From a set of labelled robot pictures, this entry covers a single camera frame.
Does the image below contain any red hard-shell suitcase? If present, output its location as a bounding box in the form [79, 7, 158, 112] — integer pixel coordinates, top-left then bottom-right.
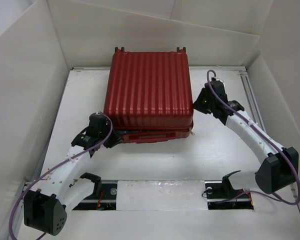
[103, 47, 194, 144]

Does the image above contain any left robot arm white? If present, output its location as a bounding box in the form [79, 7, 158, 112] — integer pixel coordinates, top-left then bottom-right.
[23, 112, 123, 236]

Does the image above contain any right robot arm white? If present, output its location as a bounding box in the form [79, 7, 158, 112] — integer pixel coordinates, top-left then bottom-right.
[193, 76, 300, 205]

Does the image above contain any white foam cover panel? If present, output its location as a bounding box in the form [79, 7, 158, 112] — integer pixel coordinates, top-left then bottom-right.
[116, 180, 208, 211]

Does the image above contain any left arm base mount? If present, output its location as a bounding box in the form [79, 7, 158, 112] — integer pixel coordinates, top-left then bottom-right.
[73, 181, 118, 211]

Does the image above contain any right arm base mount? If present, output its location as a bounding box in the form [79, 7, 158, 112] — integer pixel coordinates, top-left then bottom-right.
[201, 170, 254, 210]

